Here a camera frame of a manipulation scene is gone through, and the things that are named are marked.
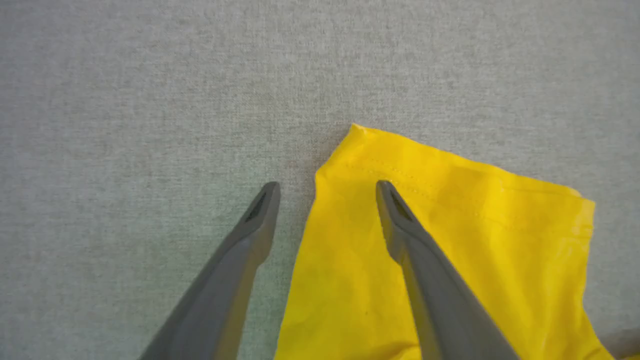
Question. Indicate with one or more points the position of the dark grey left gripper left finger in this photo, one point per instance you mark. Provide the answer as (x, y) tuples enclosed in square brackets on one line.
[(220, 295)]

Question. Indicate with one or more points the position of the yellow garment with grey print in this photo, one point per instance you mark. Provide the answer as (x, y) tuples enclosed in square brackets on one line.
[(500, 240)]

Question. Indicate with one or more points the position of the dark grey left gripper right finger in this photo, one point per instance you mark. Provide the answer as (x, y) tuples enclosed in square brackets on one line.
[(440, 305)]

